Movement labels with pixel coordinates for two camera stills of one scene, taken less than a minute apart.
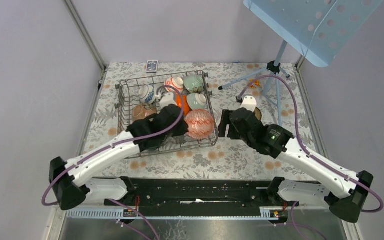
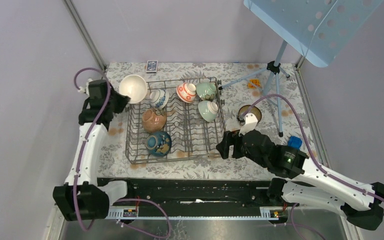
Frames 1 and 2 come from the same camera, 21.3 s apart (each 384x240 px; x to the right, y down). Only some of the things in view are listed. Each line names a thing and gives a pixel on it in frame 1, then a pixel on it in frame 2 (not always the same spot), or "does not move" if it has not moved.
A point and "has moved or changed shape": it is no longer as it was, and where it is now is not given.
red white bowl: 177,83 -> 186,92
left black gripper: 182,130 -> 123,100
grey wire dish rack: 167,113 has moved or changed shape
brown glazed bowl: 258,113 does not move
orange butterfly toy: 252,83 does not move
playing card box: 152,66 does not move
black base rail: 165,193 does not move
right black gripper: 225,120 -> 223,147
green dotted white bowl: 197,101 -> 208,110
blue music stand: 319,30 does not move
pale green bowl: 191,81 -> 206,90
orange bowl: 181,101 -> 134,86
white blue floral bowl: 147,94 -> 159,98
